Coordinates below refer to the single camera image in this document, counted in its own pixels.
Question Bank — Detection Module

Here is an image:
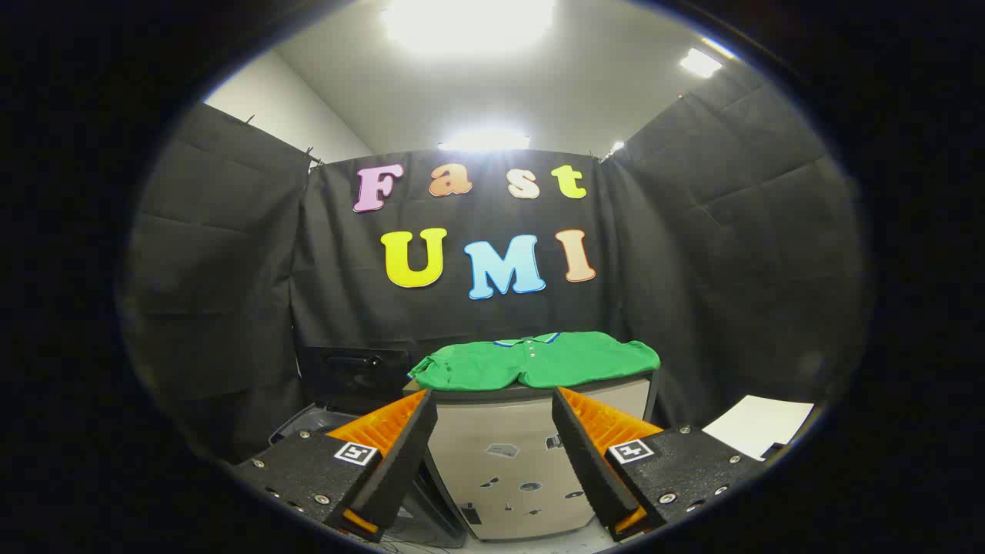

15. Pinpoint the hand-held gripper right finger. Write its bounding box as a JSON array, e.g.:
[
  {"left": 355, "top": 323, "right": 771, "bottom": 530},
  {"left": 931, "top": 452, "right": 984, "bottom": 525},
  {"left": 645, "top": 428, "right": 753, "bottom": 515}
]
[{"left": 552, "top": 386, "right": 767, "bottom": 542}]

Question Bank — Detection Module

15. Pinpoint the grey cabinet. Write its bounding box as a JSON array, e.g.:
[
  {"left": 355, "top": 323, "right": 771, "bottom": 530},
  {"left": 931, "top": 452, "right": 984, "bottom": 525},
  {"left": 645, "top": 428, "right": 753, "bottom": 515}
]
[{"left": 403, "top": 369, "right": 661, "bottom": 542}]

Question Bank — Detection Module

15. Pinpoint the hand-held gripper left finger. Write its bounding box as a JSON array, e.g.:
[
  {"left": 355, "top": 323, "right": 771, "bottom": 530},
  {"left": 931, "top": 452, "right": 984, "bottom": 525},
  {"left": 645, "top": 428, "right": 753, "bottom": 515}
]
[{"left": 233, "top": 389, "right": 439, "bottom": 544}]

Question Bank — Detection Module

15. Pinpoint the green polo shirt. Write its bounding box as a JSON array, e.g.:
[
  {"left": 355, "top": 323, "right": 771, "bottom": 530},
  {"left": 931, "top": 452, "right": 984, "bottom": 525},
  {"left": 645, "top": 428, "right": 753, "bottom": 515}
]
[{"left": 408, "top": 332, "right": 661, "bottom": 392}]

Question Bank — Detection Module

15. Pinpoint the black backdrop cloth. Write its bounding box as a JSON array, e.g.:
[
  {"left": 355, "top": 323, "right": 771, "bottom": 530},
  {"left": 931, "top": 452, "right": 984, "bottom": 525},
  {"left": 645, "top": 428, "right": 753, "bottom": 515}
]
[{"left": 119, "top": 58, "right": 874, "bottom": 462}]

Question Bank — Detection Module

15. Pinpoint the rectangular ceiling light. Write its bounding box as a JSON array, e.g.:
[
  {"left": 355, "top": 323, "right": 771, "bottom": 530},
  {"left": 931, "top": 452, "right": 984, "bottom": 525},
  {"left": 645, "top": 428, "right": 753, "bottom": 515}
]
[{"left": 679, "top": 48, "right": 725, "bottom": 78}]

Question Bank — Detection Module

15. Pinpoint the long ceiling light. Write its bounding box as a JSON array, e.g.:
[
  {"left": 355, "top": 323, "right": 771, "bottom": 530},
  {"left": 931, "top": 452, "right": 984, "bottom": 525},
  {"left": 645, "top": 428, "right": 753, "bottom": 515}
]
[{"left": 439, "top": 129, "right": 532, "bottom": 152}]

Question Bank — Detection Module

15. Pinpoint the white sheet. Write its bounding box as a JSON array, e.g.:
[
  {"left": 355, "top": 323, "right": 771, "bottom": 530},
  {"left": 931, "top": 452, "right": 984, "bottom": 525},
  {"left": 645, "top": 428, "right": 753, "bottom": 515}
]
[{"left": 702, "top": 395, "right": 815, "bottom": 461}]

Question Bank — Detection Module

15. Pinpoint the large ceiling light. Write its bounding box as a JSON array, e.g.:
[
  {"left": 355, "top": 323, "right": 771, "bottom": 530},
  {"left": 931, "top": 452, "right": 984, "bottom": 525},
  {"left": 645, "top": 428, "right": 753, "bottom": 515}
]
[{"left": 381, "top": 0, "right": 556, "bottom": 56}]

